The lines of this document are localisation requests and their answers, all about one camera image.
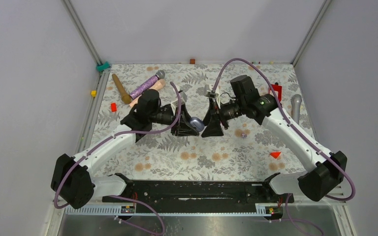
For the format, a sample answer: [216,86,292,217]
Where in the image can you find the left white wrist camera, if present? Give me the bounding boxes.
[170,90,187,114]

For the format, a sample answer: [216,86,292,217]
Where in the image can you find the silver toy microphone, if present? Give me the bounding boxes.
[291,94,303,124]

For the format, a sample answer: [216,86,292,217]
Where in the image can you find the purple earbud case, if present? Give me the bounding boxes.
[189,117,205,132]

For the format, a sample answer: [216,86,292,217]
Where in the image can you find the red triangle block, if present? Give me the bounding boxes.
[270,151,281,159]

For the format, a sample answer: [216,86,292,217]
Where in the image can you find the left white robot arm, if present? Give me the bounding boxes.
[51,89,205,209]

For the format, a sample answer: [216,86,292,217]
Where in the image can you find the purple glitter toy microphone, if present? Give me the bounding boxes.
[130,70,165,99]

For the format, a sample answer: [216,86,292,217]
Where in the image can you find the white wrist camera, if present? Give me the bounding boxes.
[170,90,187,114]
[203,84,221,104]

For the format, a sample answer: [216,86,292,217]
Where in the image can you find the brown toy microphone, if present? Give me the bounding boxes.
[112,74,132,104]

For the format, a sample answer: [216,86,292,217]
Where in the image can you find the teal corner bracket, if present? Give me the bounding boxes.
[96,61,111,72]

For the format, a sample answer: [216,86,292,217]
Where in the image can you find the red small block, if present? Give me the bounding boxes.
[110,103,117,113]

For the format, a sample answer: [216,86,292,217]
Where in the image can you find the pink toy microphone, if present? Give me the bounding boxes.
[129,79,166,108]

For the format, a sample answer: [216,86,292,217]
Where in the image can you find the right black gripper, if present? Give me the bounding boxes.
[201,97,246,139]

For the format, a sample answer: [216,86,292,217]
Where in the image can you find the red square box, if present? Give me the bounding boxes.
[268,82,283,102]

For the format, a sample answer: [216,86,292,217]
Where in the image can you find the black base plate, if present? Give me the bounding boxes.
[102,174,295,215]

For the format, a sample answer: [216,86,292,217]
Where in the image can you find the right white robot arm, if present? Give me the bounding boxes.
[201,75,347,203]

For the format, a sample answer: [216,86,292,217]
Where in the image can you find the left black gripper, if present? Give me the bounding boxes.
[149,103,199,136]

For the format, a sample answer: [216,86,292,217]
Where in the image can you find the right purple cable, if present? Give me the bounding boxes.
[211,58,356,235]

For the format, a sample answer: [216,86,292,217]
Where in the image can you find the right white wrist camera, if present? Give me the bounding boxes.
[203,84,221,104]

